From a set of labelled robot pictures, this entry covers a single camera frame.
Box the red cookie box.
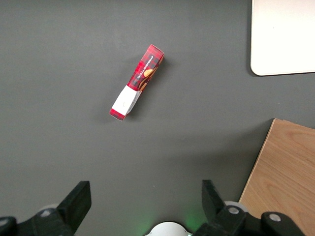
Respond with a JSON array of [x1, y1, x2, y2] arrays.
[[108, 44, 165, 122]]

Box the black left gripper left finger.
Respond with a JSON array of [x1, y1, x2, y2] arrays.
[[17, 181, 92, 236]]

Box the wooden drawer cabinet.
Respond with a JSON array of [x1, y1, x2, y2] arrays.
[[238, 118, 315, 236]]

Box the beige plastic tray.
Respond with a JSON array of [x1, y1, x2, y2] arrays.
[[250, 0, 315, 76]]

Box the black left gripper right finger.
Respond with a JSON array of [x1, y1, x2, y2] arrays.
[[194, 179, 259, 236]]

